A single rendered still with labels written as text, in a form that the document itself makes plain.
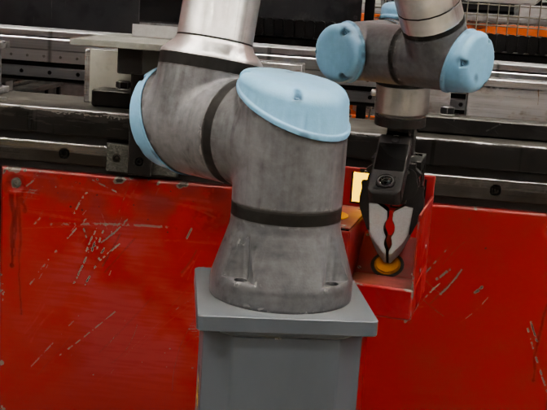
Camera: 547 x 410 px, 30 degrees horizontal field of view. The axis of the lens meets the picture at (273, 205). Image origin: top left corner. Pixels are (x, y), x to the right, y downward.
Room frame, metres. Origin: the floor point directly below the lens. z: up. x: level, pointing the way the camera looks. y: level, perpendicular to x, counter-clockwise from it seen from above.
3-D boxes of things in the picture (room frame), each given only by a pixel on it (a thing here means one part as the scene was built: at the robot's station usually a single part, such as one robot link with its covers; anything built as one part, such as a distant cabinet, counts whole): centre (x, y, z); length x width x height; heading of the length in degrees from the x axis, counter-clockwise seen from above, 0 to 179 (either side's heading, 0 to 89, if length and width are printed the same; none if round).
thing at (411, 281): (1.44, -0.12, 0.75); 0.20 x 0.16 x 0.18; 76
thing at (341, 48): (1.32, -0.11, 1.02); 0.11 x 0.11 x 0.08; 47
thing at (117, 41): (1.70, 0.23, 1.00); 0.26 x 0.18 x 0.01; 174
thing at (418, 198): (1.41, -0.19, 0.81); 0.05 x 0.02 x 0.09; 76
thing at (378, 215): (1.44, -0.16, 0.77); 0.06 x 0.03 x 0.09; 166
